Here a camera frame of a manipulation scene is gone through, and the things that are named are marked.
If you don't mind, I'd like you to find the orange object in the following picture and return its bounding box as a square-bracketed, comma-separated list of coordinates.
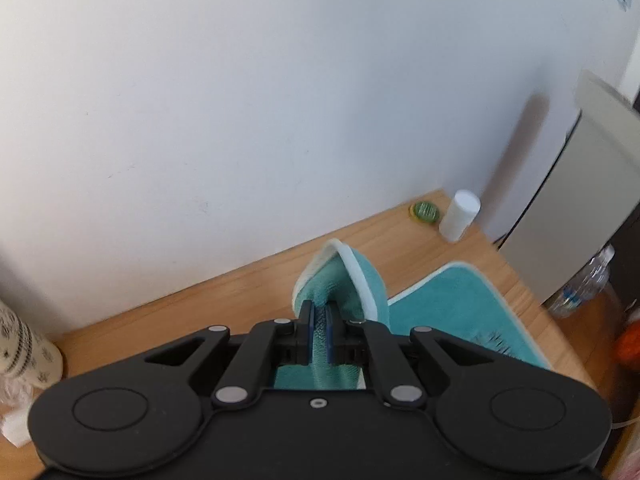
[614, 308, 640, 372]

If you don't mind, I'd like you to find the green round lid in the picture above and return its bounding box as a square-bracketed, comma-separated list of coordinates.
[409, 200, 440, 224]

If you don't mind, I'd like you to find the clear water bottle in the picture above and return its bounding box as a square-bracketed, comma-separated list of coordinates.
[549, 245, 615, 318]

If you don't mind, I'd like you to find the teal towel white trim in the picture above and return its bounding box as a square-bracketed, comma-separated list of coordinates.
[274, 238, 550, 390]

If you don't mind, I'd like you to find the white pill bottle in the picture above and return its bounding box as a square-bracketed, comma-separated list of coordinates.
[438, 190, 482, 243]

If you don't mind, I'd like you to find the crumpled clear plastic bottle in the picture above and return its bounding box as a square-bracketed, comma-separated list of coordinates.
[0, 375, 41, 410]

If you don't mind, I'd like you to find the cream cup red lid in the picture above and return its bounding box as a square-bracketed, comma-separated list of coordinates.
[0, 304, 64, 390]

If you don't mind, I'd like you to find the white cabinet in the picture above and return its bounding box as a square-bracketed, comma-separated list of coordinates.
[500, 70, 639, 301]

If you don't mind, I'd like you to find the white folded paper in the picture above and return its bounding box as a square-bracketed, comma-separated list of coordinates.
[1, 405, 32, 448]

